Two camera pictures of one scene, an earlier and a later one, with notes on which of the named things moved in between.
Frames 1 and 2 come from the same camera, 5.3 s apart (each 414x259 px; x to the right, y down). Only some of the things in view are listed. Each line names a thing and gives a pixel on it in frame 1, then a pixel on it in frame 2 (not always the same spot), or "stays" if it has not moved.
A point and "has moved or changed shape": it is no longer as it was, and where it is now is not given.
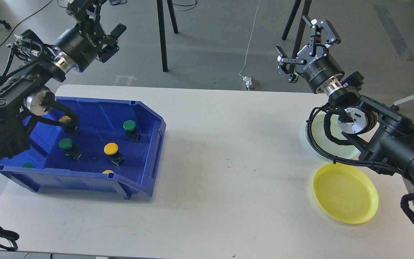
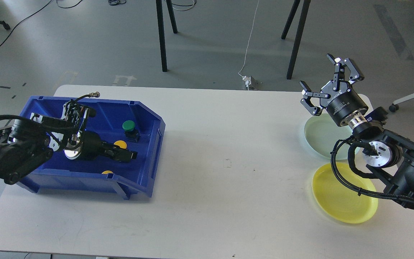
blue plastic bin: [119, 148] stays
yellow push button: [111, 149] has moved or changed shape
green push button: [133, 135] stays
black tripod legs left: [161, 26] stays
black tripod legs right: [300, 30] stays
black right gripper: [318, 68] to [344, 100]
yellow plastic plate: [347, 192] stays
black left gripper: [81, 44] to [88, 145]
